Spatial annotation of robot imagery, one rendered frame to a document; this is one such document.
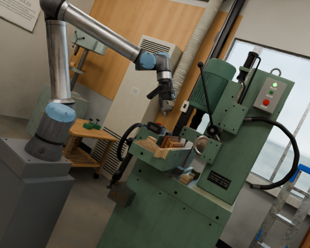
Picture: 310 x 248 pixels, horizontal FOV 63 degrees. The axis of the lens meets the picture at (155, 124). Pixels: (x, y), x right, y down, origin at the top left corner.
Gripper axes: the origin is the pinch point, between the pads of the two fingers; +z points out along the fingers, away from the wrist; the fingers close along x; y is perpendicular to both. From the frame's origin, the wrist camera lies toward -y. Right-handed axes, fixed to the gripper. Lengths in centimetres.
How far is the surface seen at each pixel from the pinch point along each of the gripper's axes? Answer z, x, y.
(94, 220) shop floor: 78, 41, -82
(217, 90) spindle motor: -10.6, 4.4, 32.6
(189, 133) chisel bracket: 12.6, 7.2, 13.3
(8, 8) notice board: -164, 72, -221
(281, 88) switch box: -5, -6, 64
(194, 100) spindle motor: -6.8, 4.2, 18.5
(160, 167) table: 29.6, -26.7, 6.5
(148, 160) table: 26.2, -26.7, 0.1
